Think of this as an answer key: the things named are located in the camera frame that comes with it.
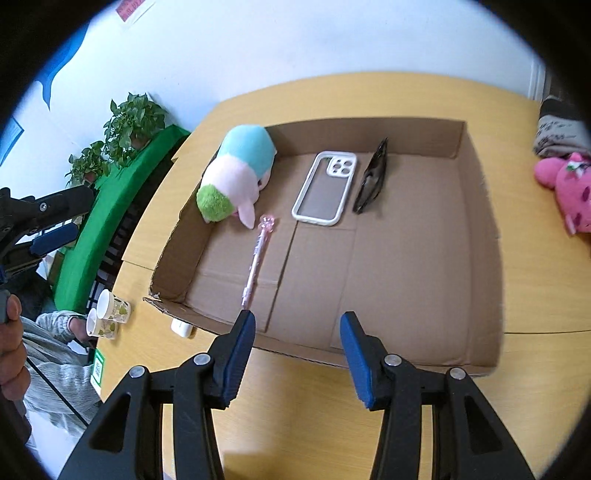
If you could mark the person's grey knitted clothing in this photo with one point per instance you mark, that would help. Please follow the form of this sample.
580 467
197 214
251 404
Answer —
55 378

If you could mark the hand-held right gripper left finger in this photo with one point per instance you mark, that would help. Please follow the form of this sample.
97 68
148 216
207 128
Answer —
240 355

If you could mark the pink pen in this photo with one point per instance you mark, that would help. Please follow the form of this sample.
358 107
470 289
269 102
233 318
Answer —
255 263

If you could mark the person's left forearm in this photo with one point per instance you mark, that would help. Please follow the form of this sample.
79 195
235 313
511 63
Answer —
14 424

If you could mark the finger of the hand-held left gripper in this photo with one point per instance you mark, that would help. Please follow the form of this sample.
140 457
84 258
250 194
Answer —
55 240
60 201

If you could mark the cardboard box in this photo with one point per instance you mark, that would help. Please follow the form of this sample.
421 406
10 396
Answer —
415 277

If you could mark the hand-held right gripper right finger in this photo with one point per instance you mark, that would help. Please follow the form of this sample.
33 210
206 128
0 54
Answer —
358 360

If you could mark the white charger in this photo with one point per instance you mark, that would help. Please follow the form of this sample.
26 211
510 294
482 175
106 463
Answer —
181 326

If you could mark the clear white phone case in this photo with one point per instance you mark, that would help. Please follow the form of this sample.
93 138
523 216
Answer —
323 198

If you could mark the leaf print paper cup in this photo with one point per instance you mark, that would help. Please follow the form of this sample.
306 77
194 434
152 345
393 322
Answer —
115 307
104 325

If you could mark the small potted green plant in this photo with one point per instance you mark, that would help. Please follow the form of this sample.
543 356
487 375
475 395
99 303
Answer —
87 166

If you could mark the grey printed cloth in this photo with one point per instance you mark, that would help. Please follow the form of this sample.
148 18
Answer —
558 134

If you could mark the green and white box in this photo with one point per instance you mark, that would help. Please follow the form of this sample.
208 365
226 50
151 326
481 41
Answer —
98 369

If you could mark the large potted green plant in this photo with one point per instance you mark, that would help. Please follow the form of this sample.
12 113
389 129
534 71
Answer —
134 124

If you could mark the red wall sticker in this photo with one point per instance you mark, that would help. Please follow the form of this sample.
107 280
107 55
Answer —
134 9

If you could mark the pink blue green plush toy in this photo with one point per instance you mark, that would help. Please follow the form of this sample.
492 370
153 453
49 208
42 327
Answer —
235 170

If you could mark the person's left hand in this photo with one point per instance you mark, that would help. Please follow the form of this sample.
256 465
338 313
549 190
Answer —
14 360

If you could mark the blue wall decoration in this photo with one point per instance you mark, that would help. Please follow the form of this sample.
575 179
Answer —
64 64

